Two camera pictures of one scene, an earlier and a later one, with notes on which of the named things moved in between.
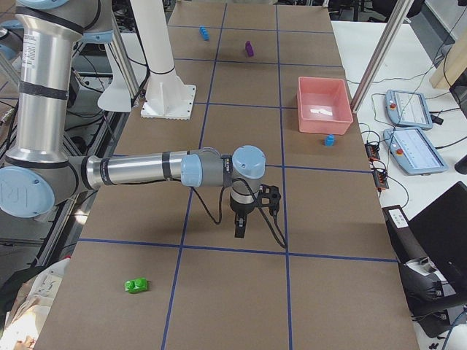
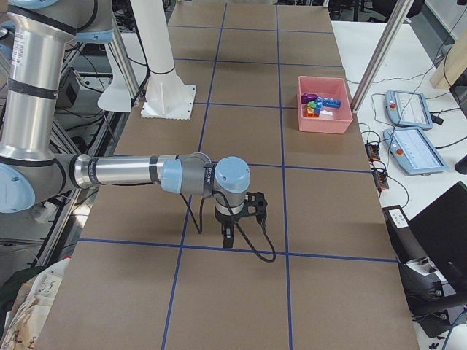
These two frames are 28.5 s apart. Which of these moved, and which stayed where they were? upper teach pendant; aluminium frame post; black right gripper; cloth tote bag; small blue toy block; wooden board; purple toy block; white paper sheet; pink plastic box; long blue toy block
Moved: purple toy block; long blue toy block; black right gripper; small blue toy block
Stayed: aluminium frame post; cloth tote bag; wooden board; pink plastic box; upper teach pendant; white paper sheet
